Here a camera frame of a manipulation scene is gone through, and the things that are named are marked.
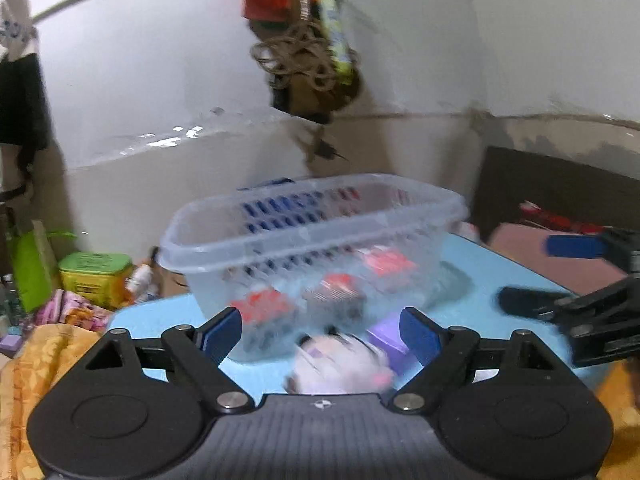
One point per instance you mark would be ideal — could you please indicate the clear plastic basket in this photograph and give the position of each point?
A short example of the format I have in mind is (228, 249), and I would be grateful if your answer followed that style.
(310, 240)

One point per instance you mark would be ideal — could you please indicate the red black small box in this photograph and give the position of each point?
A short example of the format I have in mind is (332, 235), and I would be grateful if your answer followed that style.
(262, 310)
(337, 291)

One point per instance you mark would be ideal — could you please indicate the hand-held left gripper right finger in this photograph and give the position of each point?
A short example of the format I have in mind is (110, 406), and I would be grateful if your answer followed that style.
(418, 336)

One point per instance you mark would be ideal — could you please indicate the small white bottle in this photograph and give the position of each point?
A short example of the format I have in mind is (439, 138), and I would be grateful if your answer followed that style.
(141, 278)

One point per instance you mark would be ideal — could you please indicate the black hanging garment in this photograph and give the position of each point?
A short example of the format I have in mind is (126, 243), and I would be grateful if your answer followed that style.
(20, 105)

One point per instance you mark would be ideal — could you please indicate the pink patterned cloth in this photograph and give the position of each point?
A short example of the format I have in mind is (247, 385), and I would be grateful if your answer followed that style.
(70, 308)

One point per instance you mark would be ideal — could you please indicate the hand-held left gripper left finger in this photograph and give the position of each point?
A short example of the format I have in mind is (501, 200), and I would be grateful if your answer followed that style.
(223, 336)

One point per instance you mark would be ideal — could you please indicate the pink pillow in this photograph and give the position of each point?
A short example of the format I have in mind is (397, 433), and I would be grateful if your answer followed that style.
(555, 259)

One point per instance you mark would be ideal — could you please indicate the red white packet right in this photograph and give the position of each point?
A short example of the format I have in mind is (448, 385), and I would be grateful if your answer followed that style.
(385, 261)

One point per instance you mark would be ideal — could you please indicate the yellow green-lidded container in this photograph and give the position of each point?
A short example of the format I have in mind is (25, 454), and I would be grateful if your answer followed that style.
(94, 276)

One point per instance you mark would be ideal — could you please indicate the white pink packet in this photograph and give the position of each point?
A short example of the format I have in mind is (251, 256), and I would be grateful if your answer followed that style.
(340, 366)

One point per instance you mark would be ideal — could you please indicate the green yellow hanging packet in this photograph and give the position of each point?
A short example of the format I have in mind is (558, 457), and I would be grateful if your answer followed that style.
(332, 15)

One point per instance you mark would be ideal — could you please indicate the white hanging cloth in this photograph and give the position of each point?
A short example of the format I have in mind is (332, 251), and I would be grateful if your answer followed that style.
(15, 25)

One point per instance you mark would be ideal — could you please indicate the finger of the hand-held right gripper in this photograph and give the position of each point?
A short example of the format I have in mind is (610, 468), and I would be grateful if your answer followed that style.
(530, 301)
(575, 246)

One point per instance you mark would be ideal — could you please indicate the orange patterned cloth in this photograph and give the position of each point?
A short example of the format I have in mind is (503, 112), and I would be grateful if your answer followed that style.
(37, 385)

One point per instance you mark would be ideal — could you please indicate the purple box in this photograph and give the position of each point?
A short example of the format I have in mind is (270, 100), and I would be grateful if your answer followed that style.
(392, 344)

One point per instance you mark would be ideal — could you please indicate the dark headboard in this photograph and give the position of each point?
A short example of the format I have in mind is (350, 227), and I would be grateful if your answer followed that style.
(555, 187)

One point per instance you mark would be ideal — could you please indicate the green shopping bag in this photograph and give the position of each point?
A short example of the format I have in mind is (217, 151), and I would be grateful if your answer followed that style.
(27, 272)

